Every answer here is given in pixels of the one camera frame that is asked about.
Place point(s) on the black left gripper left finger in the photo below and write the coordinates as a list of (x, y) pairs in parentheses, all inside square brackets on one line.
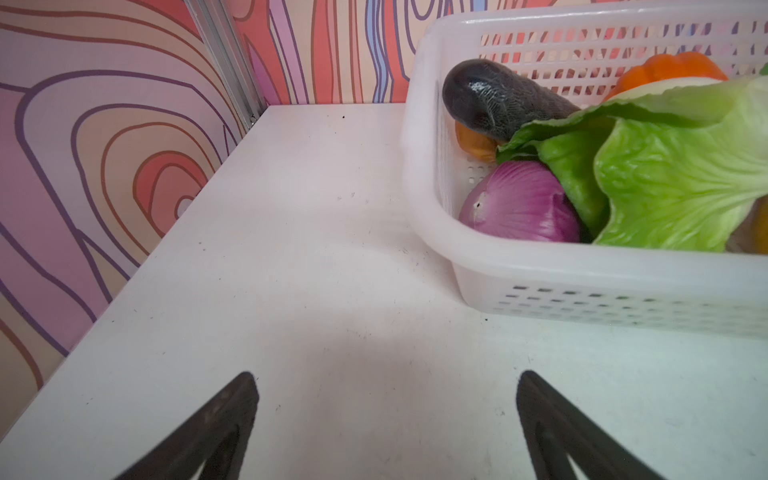
[(211, 443)]

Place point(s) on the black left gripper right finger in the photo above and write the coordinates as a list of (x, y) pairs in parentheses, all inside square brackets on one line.
[(559, 435)]

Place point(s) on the purple red onion toy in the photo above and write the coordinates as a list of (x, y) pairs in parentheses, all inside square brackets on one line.
[(521, 200)]

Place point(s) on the green lettuce cabbage toy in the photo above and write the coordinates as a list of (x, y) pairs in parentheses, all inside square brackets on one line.
[(676, 170)]

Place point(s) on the white plastic perforated basket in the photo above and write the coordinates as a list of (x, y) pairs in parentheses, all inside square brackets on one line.
[(578, 52)]

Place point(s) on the aluminium frame post left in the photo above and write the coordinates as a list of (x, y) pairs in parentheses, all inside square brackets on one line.
[(215, 23)]

